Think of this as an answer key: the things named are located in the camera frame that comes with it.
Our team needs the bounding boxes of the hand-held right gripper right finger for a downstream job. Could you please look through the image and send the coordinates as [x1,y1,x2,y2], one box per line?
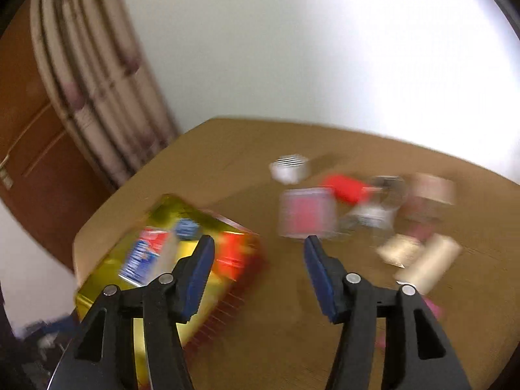
[304,235,474,390]

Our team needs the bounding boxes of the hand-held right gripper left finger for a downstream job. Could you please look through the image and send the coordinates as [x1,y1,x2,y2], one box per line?
[48,235,216,390]

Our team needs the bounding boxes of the gold storage box red sides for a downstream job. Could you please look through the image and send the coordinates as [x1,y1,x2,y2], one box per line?
[75,194,269,390]

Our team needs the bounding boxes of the red orange box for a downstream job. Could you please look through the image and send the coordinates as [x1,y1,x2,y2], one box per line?
[211,231,261,286]

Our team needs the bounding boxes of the small blue block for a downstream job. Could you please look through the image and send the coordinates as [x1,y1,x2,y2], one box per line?
[175,218,201,241]

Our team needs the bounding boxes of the blue and white box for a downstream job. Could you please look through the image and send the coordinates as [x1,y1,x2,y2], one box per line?
[119,227,173,286]

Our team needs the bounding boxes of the clear case with red cards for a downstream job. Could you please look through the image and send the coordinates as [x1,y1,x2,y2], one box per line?
[278,187,339,240]

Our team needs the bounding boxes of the cream patterned box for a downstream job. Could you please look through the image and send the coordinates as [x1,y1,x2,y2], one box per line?
[377,233,424,269]

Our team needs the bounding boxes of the cream cylinder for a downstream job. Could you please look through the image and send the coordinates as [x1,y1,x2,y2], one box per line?
[395,233,463,295]

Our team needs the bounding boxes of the white round container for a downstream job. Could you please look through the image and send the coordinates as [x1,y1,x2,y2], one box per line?
[269,153,313,183]

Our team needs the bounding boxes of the pink object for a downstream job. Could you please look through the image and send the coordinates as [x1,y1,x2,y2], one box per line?
[422,296,444,319]

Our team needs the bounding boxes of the tan cardboard box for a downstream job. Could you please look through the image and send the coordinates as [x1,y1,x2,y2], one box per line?
[411,173,456,206]

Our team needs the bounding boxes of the dark clutter on floor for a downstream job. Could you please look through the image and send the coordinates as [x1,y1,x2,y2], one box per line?
[14,313,80,358]

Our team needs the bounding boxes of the brown wooden door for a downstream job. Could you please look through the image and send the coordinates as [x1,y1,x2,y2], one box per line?
[0,0,116,271]

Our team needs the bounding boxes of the beige patterned curtain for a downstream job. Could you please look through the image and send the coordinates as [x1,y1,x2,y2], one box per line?
[30,0,181,188]

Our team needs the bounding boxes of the metal door handle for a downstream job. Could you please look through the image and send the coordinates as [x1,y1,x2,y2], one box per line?
[0,155,13,189]

